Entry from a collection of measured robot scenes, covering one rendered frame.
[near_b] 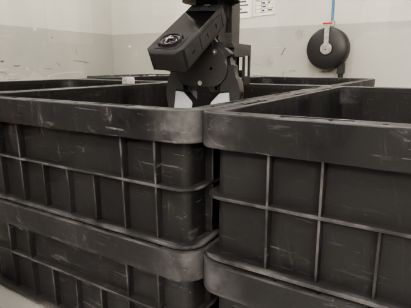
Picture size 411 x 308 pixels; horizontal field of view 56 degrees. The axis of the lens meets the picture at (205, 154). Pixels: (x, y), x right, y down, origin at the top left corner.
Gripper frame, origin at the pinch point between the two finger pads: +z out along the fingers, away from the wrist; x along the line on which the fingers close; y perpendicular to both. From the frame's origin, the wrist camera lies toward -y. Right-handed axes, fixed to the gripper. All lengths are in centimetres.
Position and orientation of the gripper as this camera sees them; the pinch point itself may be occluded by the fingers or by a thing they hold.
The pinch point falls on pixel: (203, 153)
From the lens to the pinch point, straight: 50.5
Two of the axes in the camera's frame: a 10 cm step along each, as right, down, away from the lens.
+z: 0.0, 9.7, 2.2
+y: 4.5, -2.0, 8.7
